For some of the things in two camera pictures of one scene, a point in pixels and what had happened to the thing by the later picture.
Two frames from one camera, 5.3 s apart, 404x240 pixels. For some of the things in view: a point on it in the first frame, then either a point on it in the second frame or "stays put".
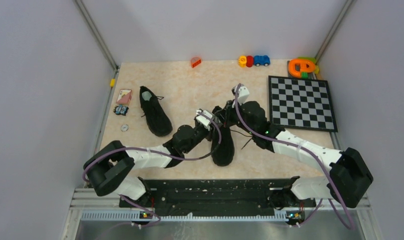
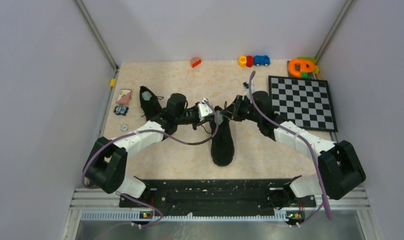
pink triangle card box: x=124 y=96 stays put
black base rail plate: x=181 y=196 stays put
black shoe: x=157 y=119 stays put
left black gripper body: x=200 y=134 -> x=190 y=117
